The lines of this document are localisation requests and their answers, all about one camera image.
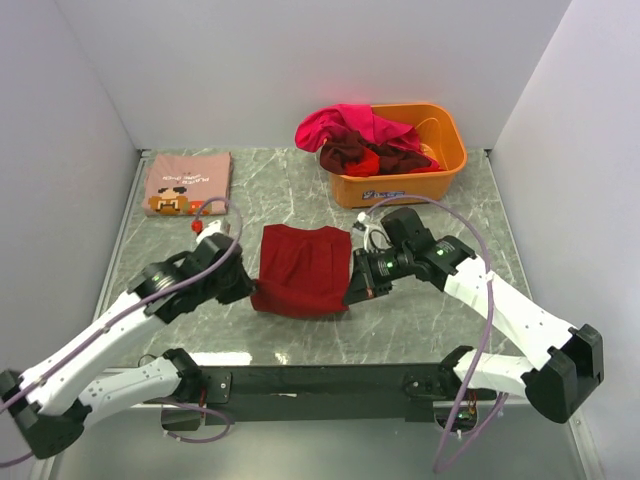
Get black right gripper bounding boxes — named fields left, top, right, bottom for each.
left=343, top=246, right=413, bottom=305

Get dark red t-shirt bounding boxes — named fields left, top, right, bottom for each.
left=251, top=224, right=352, bottom=319

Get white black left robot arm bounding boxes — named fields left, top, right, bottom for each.
left=1, top=233, right=255, bottom=459

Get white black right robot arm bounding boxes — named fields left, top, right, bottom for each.
left=343, top=207, right=604, bottom=424

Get black base crossbar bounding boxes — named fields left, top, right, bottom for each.
left=139, top=362, right=501, bottom=426

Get folded pink printed t-shirt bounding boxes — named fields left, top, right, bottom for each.
left=141, top=152, right=233, bottom=216

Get bright red crumpled shirt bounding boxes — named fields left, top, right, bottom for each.
left=344, top=149, right=380, bottom=177

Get dark maroon crumpled shirt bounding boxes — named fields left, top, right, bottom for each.
left=319, top=132, right=440, bottom=176

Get magenta pink crumpled shirt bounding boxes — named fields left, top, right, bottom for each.
left=294, top=104, right=427, bottom=156

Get orange plastic laundry basket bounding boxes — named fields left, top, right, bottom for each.
left=329, top=103, right=467, bottom=208

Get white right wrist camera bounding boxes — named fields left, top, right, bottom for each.
left=352, top=212, right=391, bottom=252

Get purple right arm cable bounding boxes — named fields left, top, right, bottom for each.
left=362, top=194, right=511, bottom=474

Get aluminium frame rail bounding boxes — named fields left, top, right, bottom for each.
left=29, top=148, right=151, bottom=480

